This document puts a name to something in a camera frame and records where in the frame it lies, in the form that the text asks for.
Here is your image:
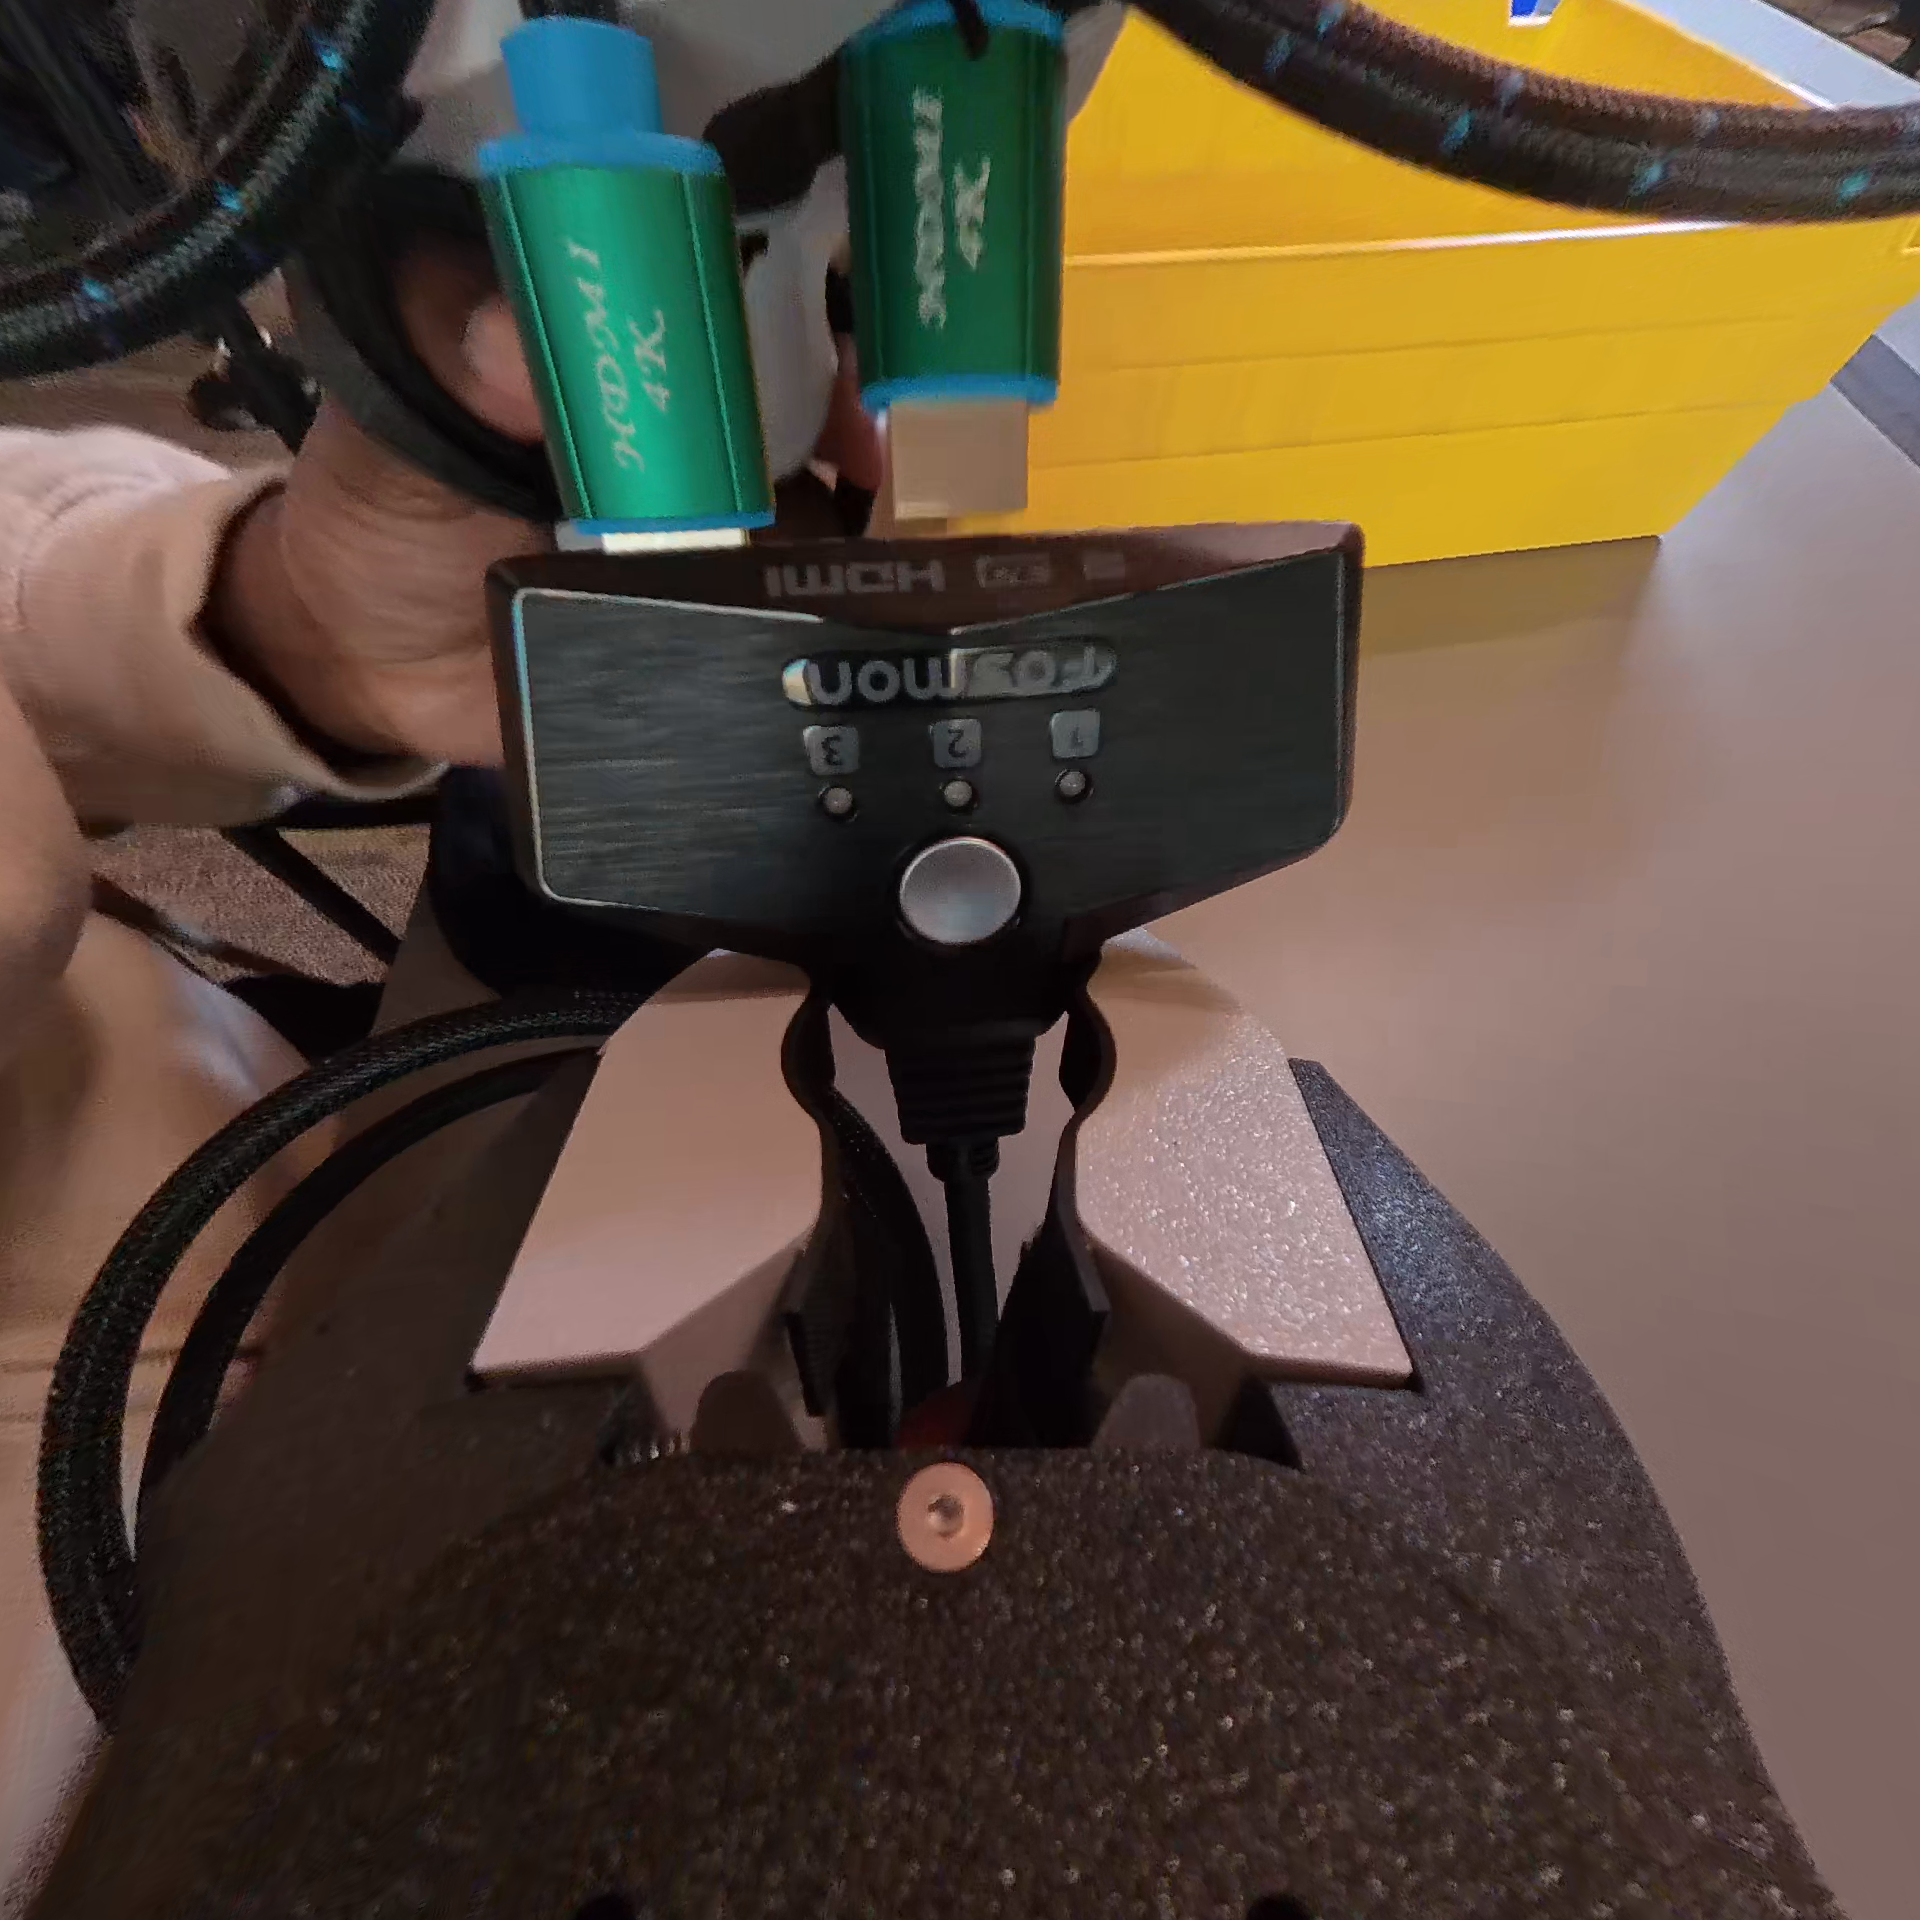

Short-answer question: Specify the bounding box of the person's left hand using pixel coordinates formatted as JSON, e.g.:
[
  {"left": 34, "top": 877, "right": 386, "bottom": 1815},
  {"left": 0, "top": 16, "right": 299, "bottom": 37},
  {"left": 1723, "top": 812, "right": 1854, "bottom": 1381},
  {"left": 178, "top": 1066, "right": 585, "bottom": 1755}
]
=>
[{"left": 245, "top": 254, "right": 561, "bottom": 754}]

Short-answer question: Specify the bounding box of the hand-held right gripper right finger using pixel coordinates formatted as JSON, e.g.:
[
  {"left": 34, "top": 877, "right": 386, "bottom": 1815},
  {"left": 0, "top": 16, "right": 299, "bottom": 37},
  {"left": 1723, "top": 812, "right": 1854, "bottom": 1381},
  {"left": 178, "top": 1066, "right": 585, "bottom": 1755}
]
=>
[{"left": 1054, "top": 933, "right": 1416, "bottom": 1387}]

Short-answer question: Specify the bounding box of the black braided green-plug HDMI cable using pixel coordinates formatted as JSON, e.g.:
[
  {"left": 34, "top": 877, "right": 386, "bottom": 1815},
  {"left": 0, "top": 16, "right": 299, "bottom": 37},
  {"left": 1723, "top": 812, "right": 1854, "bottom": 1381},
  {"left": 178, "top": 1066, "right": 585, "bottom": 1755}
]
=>
[
  {"left": 835, "top": 0, "right": 1920, "bottom": 522},
  {"left": 0, "top": 0, "right": 778, "bottom": 560}
]

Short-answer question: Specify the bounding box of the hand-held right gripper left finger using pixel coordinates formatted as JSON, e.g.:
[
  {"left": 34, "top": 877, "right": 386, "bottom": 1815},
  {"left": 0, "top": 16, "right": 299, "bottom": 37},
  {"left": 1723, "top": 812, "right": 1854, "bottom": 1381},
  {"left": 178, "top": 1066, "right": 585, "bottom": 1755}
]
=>
[{"left": 469, "top": 956, "right": 836, "bottom": 1420}]

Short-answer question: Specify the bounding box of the grey desk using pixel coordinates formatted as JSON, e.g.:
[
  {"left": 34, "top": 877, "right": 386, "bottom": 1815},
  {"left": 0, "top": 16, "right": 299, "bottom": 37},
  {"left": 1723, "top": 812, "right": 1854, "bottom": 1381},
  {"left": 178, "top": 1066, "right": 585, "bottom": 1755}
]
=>
[{"left": 1035, "top": 337, "right": 1920, "bottom": 1920}]

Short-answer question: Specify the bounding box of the person's left forearm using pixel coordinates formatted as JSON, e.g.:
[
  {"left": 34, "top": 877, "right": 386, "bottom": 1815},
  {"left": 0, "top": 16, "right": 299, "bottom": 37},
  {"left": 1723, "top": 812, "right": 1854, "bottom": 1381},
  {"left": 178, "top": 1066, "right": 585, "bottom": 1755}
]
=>
[{"left": 0, "top": 427, "right": 452, "bottom": 840}]

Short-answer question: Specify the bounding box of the yellow plastic bin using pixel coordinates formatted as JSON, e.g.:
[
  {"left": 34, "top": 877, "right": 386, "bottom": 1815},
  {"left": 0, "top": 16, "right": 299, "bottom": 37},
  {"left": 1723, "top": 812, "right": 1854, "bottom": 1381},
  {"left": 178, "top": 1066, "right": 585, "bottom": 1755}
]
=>
[{"left": 1019, "top": 0, "right": 1920, "bottom": 571}]

